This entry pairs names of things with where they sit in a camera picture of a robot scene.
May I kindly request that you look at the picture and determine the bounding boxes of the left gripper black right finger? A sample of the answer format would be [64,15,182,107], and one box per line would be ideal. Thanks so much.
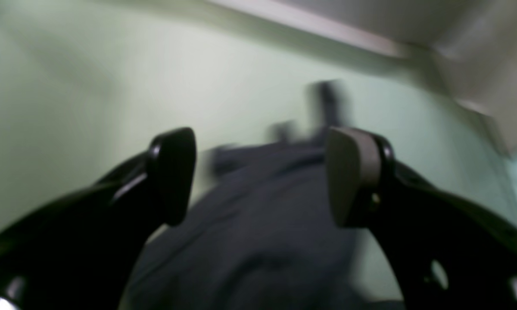
[326,127,517,310]

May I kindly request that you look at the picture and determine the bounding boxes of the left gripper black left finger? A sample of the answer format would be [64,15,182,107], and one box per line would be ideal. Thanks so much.
[0,127,197,310]

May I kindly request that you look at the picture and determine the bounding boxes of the black t-shirt with colourful logo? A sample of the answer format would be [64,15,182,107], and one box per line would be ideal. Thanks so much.
[118,80,405,310]

